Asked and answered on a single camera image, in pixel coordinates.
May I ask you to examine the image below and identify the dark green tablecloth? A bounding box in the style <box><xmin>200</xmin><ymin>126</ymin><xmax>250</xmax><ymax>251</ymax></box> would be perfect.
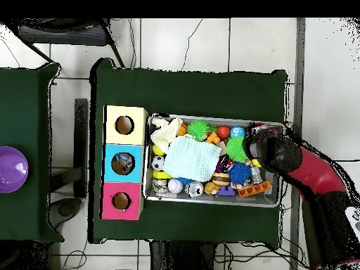
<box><xmin>89</xmin><ymin>57</ymin><xmax>288</xmax><ymax>244</ymax></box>
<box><xmin>0</xmin><ymin>63</ymin><xmax>64</xmax><ymax>244</ymax></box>

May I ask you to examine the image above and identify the purple bowl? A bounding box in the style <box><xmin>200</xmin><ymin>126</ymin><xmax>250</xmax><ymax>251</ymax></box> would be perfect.
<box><xmin>0</xmin><ymin>146</ymin><xmax>30</xmax><ymax>194</ymax></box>

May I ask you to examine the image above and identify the green spiky rubber ball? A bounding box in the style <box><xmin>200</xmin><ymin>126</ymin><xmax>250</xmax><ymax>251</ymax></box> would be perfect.
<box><xmin>225</xmin><ymin>136</ymin><xmax>249</xmax><ymax>163</ymax></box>
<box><xmin>186</xmin><ymin>120</ymin><xmax>211</xmax><ymax>142</ymax></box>

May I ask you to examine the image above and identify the cream cloth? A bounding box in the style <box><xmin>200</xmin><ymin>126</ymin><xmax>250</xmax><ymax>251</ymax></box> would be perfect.
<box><xmin>149</xmin><ymin>117</ymin><xmax>184</xmax><ymax>154</ymax></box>

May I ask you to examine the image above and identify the crushed clear plastic bottle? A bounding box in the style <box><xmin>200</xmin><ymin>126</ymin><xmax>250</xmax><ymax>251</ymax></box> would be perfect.
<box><xmin>113</xmin><ymin>153</ymin><xmax>133</xmax><ymax>165</ymax></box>

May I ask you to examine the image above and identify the orange toy building block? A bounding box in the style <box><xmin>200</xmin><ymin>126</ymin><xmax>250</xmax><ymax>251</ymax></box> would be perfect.
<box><xmin>205</xmin><ymin>131</ymin><xmax>221</xmax><ymax>145</ymax></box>
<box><xmin>237</xmin><ymin>180</ymin><xmax>273</xmax><ymax>199</ymax></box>

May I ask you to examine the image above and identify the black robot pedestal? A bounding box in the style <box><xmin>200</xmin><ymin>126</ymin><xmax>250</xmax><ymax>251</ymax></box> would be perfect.
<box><xmin>148</xmin><ymin>240</ymin><xmax>217</xmax><ymax>270</ymax></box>

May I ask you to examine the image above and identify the black and white soccer ball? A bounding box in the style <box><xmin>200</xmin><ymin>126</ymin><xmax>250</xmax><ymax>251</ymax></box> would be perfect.
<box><xmin>150</xmin><ymin>155</ymin><xmax>165</xmax><ymax>172</ymax></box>

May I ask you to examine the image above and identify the mint green cloth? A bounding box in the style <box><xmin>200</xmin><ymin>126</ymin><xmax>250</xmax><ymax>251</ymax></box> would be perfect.
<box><xmin>162</xmin><ymin>135</ymin><xmax>222</xmax><ymax>183</ymax></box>

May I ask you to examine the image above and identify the silver mesh bin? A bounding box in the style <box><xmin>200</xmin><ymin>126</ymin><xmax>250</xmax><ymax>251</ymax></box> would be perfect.
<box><xmin>142</xmin><ymin>113</ymin><xmax>285</xmax><ymax>208</ymax></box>

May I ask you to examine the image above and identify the wooden box with three holes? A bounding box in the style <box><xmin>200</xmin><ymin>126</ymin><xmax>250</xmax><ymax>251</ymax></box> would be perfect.
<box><xmin>98</xmin><ymin>105</ymin><xmax>149</xmax><ymax>221</ymax></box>

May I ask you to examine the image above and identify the black chair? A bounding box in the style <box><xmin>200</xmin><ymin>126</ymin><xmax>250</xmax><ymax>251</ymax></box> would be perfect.
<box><xmin>5</xmin><ymin>18</ymin><xmax>126</xmax><ymax>68</ymax></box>

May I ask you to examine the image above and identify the white toy baseball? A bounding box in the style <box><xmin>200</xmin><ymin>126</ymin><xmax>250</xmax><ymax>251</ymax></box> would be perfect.
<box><xmin>167</xmin><ymin>178</ymin><xmax>184</xmax><ymax>195</ymax></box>

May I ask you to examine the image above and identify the blue spiky rubber ball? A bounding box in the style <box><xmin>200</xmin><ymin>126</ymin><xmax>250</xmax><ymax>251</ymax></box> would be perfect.
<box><xmin>226</xmin><ymin>162</ymin><xmax>252</xmax><ymax>185</ymax></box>

